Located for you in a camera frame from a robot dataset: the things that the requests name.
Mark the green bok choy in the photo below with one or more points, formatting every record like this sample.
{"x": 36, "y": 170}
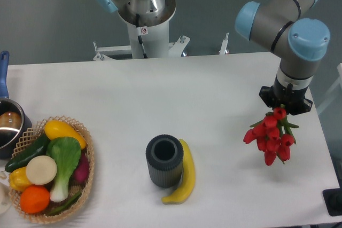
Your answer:
{"x": 66, "y": 153}

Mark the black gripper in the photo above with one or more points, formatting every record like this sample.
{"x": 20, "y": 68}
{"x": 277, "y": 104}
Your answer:
{"x": 293, "y": 101}

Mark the red tulip bouquet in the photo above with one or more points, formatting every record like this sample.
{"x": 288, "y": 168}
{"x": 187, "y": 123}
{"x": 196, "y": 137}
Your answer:
{"x": 273, "y": 135}

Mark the dark green cucumber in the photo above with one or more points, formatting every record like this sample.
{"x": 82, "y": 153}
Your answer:
{"x": 37, "y": 148}

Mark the garlic clove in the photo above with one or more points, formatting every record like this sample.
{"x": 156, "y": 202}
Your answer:
{"x": 3, "y": 175}

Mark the yellow banana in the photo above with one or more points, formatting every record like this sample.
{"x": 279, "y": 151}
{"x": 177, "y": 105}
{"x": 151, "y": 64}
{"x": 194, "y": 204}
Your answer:
{"x": 183, "y": 192}

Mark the cream round onion slice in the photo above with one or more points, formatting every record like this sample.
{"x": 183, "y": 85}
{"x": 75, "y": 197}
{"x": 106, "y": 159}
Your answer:
{"x": 41, "y": 170}

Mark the yellow squash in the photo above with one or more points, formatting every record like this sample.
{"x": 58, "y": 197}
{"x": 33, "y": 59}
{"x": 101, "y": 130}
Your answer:
{"x": 56, "y": 129}

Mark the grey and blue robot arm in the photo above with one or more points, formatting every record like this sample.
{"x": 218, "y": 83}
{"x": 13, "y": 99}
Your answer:
{"x": 299, "y": 42}

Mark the orange fruit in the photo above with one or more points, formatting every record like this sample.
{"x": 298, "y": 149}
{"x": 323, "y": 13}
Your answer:
{"x": 34, "y": 199}

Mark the blue handled saucepan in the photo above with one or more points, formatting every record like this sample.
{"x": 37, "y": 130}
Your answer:
{"x": 14, "y": 121}

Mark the grey ribbed vase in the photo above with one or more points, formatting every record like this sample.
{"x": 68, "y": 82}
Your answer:
{"x": 164, "y": 155}

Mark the purple sweet potato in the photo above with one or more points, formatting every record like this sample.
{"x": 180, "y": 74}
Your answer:
{"x": 81, "y": 172}

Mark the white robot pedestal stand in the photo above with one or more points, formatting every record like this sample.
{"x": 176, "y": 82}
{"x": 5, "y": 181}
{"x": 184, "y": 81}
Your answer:
{"x": 145, "y": 42}

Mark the black device at edge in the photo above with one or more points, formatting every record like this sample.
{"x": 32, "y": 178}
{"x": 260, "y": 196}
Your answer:
{"x": 332, "y": 199}

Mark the yellow bell pepper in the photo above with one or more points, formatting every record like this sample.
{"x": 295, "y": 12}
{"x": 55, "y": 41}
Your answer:
{"x": 18, "y": 179}

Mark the green chili pepper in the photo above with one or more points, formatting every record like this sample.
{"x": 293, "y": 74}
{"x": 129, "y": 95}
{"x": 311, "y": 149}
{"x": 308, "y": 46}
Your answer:
{"x": 72, "y": 200}

